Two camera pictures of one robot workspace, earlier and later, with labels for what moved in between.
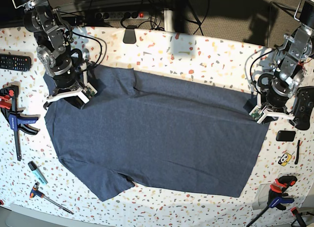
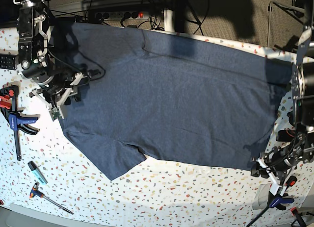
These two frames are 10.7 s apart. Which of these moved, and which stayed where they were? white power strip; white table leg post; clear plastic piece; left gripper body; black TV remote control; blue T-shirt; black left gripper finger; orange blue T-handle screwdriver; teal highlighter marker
Moved: left gripper body; black left gripper finger; blue T-shirt
Stayed: orange blue T-handle screwdriver; white table leg post; teal highlighter marker; clear plastic piece; white power strip; black TV remote control
